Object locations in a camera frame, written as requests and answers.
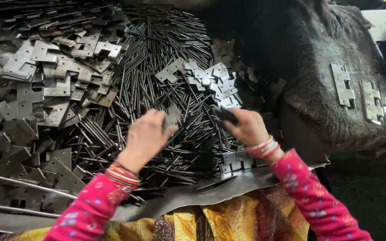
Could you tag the pile of shiny small leaves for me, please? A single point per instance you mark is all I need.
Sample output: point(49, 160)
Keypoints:
point(213, 82)

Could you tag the person's right hand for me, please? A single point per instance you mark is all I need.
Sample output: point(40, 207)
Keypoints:
point(250, 127)

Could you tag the person's left hand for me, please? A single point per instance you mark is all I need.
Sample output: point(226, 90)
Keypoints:
point(144, 139)

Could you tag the red and white wrist bangles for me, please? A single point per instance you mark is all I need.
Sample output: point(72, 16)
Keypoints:
point(263, 148)

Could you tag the grey metal hinge leaf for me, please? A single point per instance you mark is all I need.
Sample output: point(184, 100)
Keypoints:
point(172, 117)

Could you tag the dark metal hinge leaf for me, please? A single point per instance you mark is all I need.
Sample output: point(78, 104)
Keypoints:
point(224, 113)

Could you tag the dark furry blanket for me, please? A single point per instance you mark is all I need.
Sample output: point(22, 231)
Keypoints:
point(317, 100)

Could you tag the grey metal sheet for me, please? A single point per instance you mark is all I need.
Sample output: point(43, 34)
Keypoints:
point(193, 195)

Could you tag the heap of thin metal pins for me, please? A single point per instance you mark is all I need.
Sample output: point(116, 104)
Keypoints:
point(152, 87)

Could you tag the yellow patterned garment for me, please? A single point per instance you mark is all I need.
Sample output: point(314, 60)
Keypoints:
point(233, 217)

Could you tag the person's right fingers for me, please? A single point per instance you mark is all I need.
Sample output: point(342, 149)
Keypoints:
point(233, 123)

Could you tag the shiny metal box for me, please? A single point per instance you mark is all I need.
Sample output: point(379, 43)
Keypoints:
point(379, 23)

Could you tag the red and green wrist bangles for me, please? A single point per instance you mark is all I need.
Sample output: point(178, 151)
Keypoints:
point(123, 176)

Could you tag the long metal rod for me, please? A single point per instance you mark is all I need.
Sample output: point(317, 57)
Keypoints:
point(25, 184)
point(15, 210)

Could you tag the heap of large hinge leaves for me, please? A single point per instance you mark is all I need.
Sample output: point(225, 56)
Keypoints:
point(28, 83)

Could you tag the small stack of hinge leaves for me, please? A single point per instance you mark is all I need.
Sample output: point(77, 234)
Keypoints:
point(236, 161)

